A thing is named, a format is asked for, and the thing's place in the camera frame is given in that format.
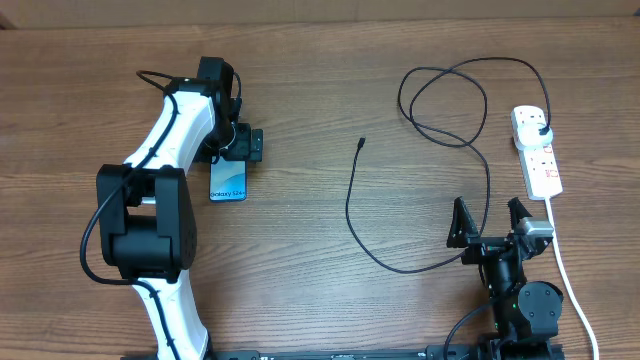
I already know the blue Galaxy smartphone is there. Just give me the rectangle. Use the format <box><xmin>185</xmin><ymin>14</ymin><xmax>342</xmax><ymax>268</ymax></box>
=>
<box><xmin>209</xmin><ymin>158</ymin><xmax>247</xmax><ymax>203</ymax></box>

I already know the white USB charger plug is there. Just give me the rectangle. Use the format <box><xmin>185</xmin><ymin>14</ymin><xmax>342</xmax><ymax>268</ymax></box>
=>
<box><xmin>513</xmin><ymin>123</ymin><xmax>554</xmax><ymax>151</ymax></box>

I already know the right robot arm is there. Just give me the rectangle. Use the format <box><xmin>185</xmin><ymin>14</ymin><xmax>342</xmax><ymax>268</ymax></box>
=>
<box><xmin>442</xmin><ymin>197</ymin><xmax>564</xmax><ymax>359</ymax></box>

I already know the white power strip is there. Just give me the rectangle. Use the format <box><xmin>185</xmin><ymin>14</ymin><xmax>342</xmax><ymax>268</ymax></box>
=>
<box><xmin>510</xmin><ymin>105</ymin><xmax>563</xmax><ymax>200</ymax></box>

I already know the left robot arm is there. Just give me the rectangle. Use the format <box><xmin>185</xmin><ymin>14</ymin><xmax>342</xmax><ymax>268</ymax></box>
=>
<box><xmin>80</xmin><ymin>57</ymin><xmax>264</xmax><ymax>359</ymax></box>

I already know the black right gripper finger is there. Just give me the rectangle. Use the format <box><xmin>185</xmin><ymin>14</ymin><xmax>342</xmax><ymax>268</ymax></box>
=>
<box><xmin>446</xmin><ymin>197</ymin><xmax>479</xmax><ymax>248</ymax></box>
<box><xmin>507</xmin><ymin>197</ymin><xmax>531</xmax><ymax>230</ymax></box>

